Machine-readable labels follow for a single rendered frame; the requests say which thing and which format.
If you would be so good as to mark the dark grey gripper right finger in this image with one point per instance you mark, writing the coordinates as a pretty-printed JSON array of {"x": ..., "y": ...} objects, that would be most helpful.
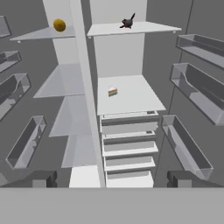
[{"x": 183, "y": 178}]

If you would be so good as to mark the clear door bin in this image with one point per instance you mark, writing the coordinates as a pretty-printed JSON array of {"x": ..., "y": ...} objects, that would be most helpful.
[
  {"x": 13, "y": 92},
  {"x": 201, "y": 90},
  {"x": 3, "y": 27},
  {"x": 186, "y": 148},
  {"x": 27, "y": 143},
  {"x": 8, "y": 60},
  {"x": 201, "y": 48}
]

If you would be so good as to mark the rainbow cake slice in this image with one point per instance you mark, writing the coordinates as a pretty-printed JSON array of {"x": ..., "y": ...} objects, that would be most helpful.
[{"x": 112, "y": 91}]

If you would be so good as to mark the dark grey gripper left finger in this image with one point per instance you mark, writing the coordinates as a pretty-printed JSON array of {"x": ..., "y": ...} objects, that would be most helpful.
[{"x": 39, "y": 178}]

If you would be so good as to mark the dark frozen fish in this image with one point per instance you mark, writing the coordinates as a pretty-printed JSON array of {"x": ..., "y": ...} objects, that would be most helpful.
[{"x": 127, "y": 22}]

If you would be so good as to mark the white fridge drawer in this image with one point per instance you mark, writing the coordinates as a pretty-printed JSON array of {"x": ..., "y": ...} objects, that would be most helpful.
[
  {"x": 129, "y": 127},
  {"x": 131, "y": 147},
  {"x": 129, "y": 180},
  {"x": 129, "y": 164}
]

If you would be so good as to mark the grey refrigerator door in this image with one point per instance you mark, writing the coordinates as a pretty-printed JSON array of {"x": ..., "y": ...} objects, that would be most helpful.
[
  {"x": 43, "y": 58},
  {"x": 204, "y": 17}
]

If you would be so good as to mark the white fridge with freezer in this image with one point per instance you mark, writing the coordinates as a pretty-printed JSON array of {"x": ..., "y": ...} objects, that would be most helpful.
[{"x": 119, "y": 55}]

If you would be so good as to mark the wide white shelf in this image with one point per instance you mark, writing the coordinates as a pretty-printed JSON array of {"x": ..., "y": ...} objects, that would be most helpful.
[
  {"x": 137, "y": 93},
  {"x": 145, "y": 28}
]

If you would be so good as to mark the yellow round fruit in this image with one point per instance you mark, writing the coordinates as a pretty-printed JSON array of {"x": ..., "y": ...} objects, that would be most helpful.
[{"x": 59, "y": 25}]

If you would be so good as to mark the narrow translucent shelf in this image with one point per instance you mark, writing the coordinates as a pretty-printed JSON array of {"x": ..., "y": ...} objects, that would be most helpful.
[
  {"x": 73, "y": 119},
  {"x": 40, "y": 34},
  {"x": 80, "y": 151},
  {"x": 62, "y": 83}
]

